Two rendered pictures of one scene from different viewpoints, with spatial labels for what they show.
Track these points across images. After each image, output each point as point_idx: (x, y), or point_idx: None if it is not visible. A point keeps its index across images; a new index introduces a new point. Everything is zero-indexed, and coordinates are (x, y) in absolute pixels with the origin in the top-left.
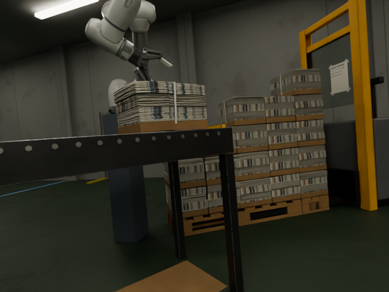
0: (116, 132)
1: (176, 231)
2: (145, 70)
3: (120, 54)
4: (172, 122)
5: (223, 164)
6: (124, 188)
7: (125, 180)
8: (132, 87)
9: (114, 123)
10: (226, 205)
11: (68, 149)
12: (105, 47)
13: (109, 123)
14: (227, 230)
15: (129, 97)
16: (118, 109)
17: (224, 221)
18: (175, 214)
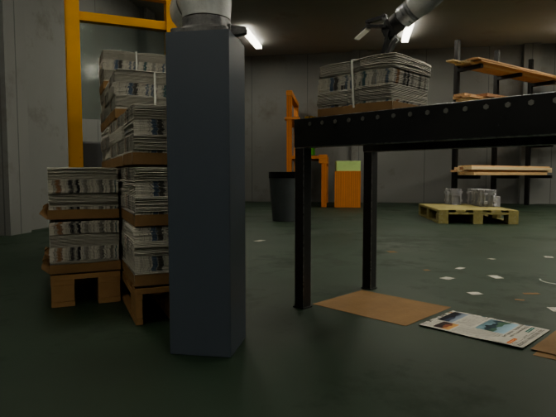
0: (238, 84)
1: (308, 266)
2: (389, 42)
3: (415, 21)
4: None
5: (375, 161)
6: (241, 217)
7: (242, 199)
8: (428, 69)
9: (237, 63)
10: (374, 202)
11: None
12: (430, 11)
13: (233, 56)
14: (373, 227)
15: (418, 74)
16: (397, 78)
17: (371, 218)
18: (310, 239)
